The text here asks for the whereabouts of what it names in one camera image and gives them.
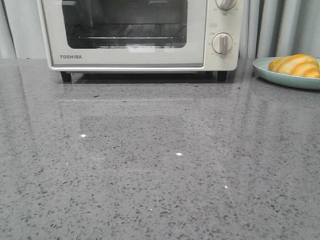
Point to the upper oven control knob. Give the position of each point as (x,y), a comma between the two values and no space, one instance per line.
(225,5)

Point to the oven control knob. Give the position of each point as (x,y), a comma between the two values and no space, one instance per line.
(225,5)
(222,43)

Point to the light green plate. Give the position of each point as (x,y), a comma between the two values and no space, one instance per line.
(261,68)

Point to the grey curtain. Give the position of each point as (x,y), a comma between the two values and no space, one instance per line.
(270,28)

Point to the metal wire oven rack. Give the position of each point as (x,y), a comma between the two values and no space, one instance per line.
(131,36)

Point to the lower oven control knob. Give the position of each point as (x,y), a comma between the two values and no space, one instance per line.
(222,43)

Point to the golden croissant bread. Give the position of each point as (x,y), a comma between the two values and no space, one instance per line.
(300,65)

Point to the oven glass door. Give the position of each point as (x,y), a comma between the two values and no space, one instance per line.
(61,16)

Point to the white Toshiba toaster oven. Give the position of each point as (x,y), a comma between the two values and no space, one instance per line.
(217,21)

